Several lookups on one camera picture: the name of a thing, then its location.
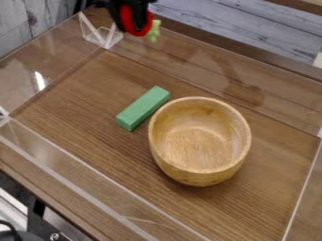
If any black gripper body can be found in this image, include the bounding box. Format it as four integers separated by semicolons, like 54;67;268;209
99;0;158;8

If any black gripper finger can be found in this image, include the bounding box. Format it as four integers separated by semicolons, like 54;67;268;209
133;5;147;30
110;3;126;32

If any red plush strawberry toy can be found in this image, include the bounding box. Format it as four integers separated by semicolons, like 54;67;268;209
119;2;162;42

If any green rectangular block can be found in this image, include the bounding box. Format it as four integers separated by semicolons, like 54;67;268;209
117;86;170;131

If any wooden bowl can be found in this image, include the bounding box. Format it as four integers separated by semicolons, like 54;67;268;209
149;96;252;186

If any clear acrylic corner bracket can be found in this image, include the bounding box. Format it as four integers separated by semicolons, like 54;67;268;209
78;12;123;50

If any black table leg bracket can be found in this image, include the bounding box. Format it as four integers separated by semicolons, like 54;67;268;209
27;200;73;241

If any black cable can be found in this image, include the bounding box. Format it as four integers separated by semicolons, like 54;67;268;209
0;219;23;241

